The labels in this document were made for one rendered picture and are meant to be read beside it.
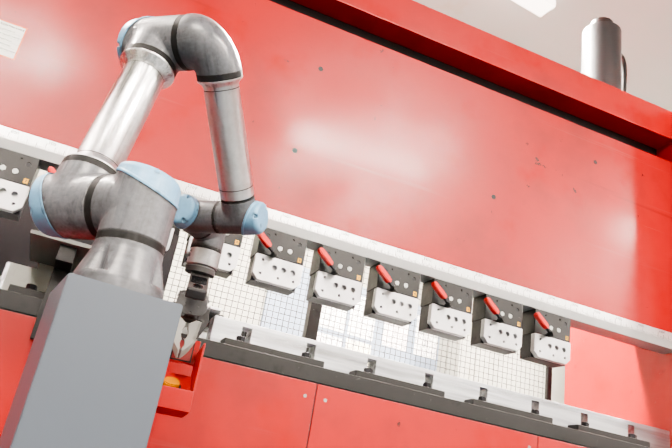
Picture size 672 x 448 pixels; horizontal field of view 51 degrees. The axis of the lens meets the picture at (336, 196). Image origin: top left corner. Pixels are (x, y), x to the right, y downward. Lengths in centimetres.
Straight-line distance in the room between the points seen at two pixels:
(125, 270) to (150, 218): 10
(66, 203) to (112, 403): 36
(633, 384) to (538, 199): 87
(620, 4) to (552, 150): 188
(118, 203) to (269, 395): 89
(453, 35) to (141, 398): 200
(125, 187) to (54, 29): 113
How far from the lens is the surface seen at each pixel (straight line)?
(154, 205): 120
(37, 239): 182
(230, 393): 191
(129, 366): 111
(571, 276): 268
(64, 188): 129
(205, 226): 160
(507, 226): 256
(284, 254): 213
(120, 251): 117
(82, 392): 109
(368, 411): 204
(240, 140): 151
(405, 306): 226
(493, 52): 283
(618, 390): 315
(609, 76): 331
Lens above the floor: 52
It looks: 24 degrees up
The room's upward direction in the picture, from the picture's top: 10 degrees clockwise
